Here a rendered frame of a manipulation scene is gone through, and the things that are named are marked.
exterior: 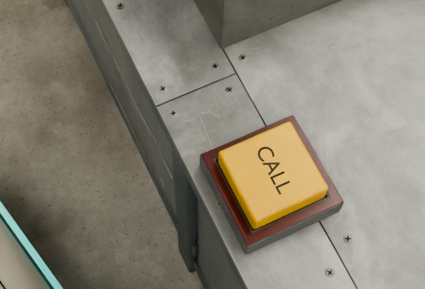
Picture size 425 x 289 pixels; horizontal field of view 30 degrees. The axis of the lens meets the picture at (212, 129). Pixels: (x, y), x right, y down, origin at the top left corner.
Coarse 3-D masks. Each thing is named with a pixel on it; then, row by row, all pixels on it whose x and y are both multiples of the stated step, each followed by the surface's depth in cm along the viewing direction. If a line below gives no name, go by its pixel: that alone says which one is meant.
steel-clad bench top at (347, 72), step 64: (128, 0) 67; (192, 0) 67; (384, 0) 68; (192, 64) 65; (256, 64) 65; (320, 64) 65; (384, 64) 65; (192, 128) 62; (256, 128) 62; (320, 128) 62; (384, 128) 63; (384, 192) 60; (256, 256) 58; (320, 256) 58; (384, 256) 58
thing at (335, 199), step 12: (288, 120) 60; (252, 132) 60; (300, 132) 60; (228, 144) 60; (204, 156) 59; (216, 156) 59; (312, 156) 59; (216, 168) 59; (216, 180) 58; (324, 180) 58; (228, 192) 58; (336, 192) 58; (228, 204) 57; (324, 204) 58; (336, 204) 58; (240, 216) 57; (300, 216) 57; (240, 228) 57; (264, 228) 57; (276, 228) 57; (252, 240) 56
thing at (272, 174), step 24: (240, 144) 58; (264, 144) 58; (288, 144) 58; (240, 168) 57; (264, 168) 57; (288, 168) 57; (312, 168) 57; (240, 192) 56; (264, 192) 56; (288, 192) 56; (312, 192) 56; (264, 216) 55
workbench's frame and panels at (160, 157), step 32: (96, 0) 117; (96, 32) 134; (128, 64) 112; (128, 96) 127; (128, 128) 143; (160, 128) 109; (160, 160) 122; (160, 192) 137; (192, 192) 102; (192, 224) 114; (192, 256) 128; (224, 256) 102; (224, 288) 114
